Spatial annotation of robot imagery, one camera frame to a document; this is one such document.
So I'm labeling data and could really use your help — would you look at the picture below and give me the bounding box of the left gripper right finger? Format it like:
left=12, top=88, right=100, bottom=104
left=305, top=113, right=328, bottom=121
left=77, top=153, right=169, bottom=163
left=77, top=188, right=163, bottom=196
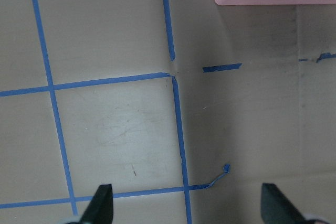
left=260, top=183, right=306, bottom=224

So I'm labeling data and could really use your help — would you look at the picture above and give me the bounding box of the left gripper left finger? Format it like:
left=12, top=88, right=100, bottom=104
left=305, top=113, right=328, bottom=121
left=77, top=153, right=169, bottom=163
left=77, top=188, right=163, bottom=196
left=78, top=184, right=113, bottom=224

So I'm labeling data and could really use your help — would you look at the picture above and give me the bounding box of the brown paper table cover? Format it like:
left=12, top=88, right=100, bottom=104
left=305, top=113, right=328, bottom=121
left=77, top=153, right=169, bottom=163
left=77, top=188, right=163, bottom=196
left=1, top=0, right=335, bottom=223

